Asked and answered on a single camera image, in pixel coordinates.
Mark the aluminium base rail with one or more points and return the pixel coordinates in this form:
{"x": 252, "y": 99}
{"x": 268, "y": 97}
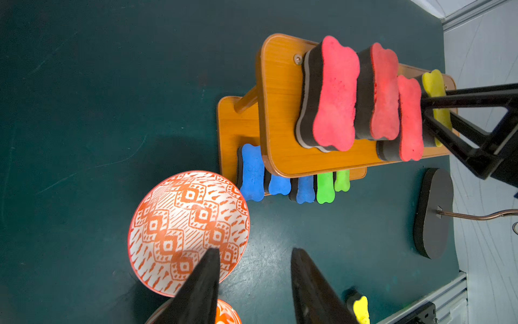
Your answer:
{"x": 448, "y": 304}

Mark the orange geometric pattern bowl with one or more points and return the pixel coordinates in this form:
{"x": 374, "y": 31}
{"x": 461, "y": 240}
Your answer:
{"x": 178, "y": 221}

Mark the yellow eraser top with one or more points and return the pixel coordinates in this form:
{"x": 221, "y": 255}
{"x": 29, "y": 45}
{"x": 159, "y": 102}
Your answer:
{"x": 433, "y": 85}
{"x": 358, "y": 304}

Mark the orange floral pattern bowl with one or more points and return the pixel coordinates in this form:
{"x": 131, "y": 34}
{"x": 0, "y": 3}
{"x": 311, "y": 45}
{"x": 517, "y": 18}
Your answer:
{"x": 225, "y": 313}

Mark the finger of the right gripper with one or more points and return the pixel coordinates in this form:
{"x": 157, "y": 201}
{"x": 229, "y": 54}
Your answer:
{"x": 485, "y": 154}
{"x": 487, "y": 96}

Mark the pink eraser leftmost top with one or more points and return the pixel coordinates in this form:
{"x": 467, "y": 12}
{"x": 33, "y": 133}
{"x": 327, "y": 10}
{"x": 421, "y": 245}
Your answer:
{"x": 328, "y": 107}

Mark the red eraser top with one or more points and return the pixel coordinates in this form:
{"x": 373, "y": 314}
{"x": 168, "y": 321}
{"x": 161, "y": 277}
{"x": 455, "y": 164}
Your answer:
{"x": 409, "y": 145}
{"x": 377, "y": 104}

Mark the metal scroll hook stand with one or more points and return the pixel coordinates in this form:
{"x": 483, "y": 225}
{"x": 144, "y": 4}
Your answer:
{"x": 435, "y": 211}

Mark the orange wooden two-tier shelf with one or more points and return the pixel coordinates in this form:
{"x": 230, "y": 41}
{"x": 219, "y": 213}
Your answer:
{"x": 266, "y": 117}

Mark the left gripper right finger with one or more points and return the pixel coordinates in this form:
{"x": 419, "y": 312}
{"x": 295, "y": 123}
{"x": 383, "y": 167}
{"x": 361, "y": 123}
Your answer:
{"x": 314, "y": 299}

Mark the blue eraser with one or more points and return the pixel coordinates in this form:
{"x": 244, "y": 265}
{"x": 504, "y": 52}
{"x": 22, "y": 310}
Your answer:
{"x": 302, "y": 190}
{"x": 251, "y": 173}
{"x": 275, "y": 185}

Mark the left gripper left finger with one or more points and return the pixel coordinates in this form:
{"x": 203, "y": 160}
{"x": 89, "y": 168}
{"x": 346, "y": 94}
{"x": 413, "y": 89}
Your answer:
{"x": 196, "y": 302}

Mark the green eraser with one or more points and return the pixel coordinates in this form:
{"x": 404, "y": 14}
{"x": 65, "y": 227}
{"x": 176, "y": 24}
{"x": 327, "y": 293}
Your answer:
{"x": 342, "y": 181}
{"x": 325, "y": 188}

